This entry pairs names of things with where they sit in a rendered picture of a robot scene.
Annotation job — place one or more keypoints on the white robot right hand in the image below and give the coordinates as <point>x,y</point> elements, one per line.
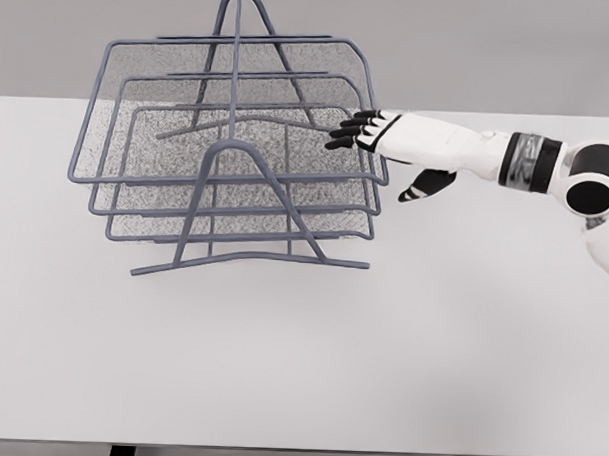
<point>417,139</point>

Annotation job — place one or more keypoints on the grey mesh folder tray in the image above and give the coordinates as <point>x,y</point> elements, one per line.
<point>115,126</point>
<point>235,214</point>
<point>245,221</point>

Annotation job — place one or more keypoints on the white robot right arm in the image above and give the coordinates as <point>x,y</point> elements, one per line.
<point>527,161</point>

